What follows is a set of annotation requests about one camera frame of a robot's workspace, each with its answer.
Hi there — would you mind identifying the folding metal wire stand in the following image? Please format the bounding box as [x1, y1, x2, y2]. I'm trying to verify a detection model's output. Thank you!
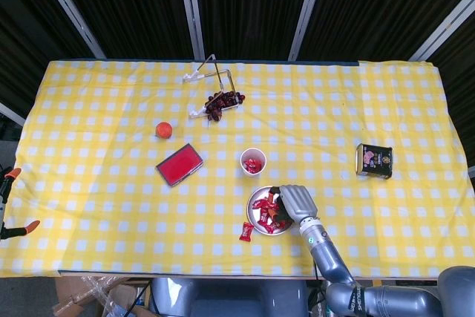
[182, 53, 238, 120]

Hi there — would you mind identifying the thin black floor cable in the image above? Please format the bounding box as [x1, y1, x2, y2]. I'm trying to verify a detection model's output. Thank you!
[125, 281, 151, 314]

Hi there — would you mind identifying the red stamp pad case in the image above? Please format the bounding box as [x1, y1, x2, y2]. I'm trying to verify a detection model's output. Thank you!
[155, 143, 205, 187]

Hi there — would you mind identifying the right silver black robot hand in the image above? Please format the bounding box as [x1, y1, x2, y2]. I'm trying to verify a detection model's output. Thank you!
[267, 184, 320, 227]

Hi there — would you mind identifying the grey robot torso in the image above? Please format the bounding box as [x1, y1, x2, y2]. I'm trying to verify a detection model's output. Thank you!
[148, 278, 309, 317]

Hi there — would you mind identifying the white paper cup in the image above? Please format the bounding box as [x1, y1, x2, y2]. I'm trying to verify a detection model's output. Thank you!
[240, 147, 267, 177]

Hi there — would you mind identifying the yellow white checkered tablecloth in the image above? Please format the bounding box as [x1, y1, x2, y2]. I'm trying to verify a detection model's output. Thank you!
[0, 59, 475, 279]

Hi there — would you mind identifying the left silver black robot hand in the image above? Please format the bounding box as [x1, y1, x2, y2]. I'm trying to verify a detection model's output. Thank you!
[0, 168, 41, 240]

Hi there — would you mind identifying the black gold tin can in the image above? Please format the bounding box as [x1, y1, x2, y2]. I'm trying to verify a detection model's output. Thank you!
[355, 143, 394, 180]

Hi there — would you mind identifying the dark red grape bunch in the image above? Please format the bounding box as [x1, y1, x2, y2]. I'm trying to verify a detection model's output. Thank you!
[205, 90, 247, 122]

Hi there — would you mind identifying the orange red ball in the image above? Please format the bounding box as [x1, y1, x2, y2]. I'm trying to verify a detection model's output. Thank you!
[154, 121, 174, 140]

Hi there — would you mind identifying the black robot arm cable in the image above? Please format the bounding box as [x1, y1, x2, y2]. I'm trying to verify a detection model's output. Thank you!
[310, 253, 321, 281]

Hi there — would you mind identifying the round stainless steel plate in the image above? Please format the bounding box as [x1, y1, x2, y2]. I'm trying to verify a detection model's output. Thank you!
[246, 186, 298, 237]

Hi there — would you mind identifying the brown cardboard box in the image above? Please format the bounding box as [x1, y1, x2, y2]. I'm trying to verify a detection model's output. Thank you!
[51, 275, 151, 317]

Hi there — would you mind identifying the clear plastic wrap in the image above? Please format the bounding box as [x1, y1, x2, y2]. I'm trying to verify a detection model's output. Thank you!
[76, 275, 129, 317]

